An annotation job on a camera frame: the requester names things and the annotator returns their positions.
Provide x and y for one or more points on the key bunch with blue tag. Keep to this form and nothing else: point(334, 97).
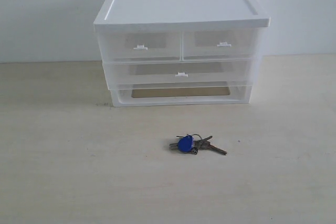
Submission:
point(191, 144)

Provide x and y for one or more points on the white plastic drawer cabinet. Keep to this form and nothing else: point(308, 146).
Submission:
point(180, 16)

